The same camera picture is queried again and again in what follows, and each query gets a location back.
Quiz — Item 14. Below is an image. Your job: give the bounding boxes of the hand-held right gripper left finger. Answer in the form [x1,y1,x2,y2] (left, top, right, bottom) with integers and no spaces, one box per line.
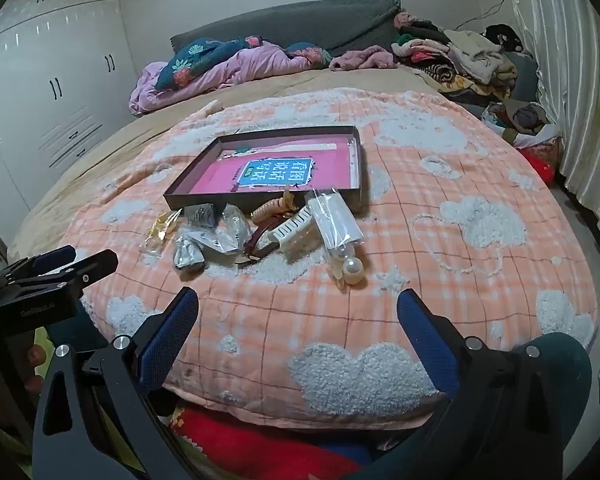
[32,287,201,480]

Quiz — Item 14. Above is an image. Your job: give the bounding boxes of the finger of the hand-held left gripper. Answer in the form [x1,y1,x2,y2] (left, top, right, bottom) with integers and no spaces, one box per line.
[2,249,119,295]
[0,245,78,286]

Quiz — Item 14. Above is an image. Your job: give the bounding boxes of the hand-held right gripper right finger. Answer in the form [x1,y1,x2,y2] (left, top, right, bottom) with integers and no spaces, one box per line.
[375,288,568,480]

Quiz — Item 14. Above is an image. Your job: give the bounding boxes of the yellow rings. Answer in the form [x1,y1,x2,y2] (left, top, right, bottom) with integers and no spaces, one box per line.
[144,210,185,256]

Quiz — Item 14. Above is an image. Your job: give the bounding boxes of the silver bead chain bag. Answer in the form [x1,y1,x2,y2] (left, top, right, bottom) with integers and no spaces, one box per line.
[172,235,205,271]

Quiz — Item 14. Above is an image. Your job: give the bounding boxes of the pearl hair clip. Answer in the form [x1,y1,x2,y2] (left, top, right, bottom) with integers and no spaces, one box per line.
[330,250,365,288]

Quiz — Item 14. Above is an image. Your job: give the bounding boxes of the shallow dark cardboard box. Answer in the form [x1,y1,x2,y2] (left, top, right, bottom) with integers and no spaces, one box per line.
[162,125,368,211]

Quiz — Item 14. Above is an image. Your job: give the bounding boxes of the small clear stud box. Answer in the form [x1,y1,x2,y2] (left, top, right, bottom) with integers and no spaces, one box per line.
[185,203,215,228]

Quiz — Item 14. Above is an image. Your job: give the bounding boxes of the dark bracelet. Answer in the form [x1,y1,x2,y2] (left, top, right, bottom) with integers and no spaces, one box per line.
[215,203,253,253]

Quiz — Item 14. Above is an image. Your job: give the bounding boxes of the long clear plastic bag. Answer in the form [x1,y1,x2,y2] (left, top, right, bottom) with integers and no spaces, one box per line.
[307,187,365,261]

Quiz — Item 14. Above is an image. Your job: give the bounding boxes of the person's left hand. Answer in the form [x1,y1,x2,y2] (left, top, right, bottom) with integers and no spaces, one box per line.
[0,342,50,401]

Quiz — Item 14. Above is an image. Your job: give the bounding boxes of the tan bed sheet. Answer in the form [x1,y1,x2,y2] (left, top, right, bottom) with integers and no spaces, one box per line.
[7,62,486,261]

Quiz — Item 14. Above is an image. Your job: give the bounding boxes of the red printed cloth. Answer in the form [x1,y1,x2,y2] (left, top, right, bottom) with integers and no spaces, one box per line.
[167,402,381,480]

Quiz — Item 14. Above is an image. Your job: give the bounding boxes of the peach plaid cloud blanket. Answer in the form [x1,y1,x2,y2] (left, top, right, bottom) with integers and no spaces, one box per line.
[62,87,598,431]

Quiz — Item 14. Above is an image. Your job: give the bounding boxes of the white wardrobe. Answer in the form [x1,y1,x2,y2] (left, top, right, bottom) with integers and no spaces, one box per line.
[0,0,135,241]

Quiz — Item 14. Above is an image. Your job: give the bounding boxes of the red bag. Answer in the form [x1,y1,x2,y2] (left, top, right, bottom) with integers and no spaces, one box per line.
[517,137,563,186]

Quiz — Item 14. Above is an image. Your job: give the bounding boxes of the bag of dark clothes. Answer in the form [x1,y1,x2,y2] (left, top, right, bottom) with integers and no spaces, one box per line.
[482,100,563,148]

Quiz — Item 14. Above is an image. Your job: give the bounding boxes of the purple floral quilt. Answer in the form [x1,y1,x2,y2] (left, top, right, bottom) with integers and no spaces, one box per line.
[128,35,331,116]

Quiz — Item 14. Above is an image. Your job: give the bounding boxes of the grey cushion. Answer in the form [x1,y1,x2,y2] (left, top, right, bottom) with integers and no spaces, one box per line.
[510,52,538,106]

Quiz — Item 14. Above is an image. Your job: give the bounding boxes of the pile of mixed clothes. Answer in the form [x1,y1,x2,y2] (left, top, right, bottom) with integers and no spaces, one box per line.
[392,10,541,106]

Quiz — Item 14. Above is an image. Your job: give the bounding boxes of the pink fluffy garment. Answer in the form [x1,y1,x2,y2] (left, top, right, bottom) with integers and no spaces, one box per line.
[329,45,398,72]

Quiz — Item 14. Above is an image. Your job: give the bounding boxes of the white striped curtain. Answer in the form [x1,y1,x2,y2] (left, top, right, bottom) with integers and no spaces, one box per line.
[510,0,600,261]

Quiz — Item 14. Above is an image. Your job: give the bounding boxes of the black bag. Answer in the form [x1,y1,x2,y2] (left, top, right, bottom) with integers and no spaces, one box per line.
[482,24,526,53]

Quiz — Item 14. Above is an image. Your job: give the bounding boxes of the grey padded headboard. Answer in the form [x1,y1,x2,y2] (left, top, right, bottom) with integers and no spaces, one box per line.
[170,0,403,61]

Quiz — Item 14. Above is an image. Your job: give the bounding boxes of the thin black wall cable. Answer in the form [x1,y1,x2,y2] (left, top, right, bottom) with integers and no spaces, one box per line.
[455,0,513,31]

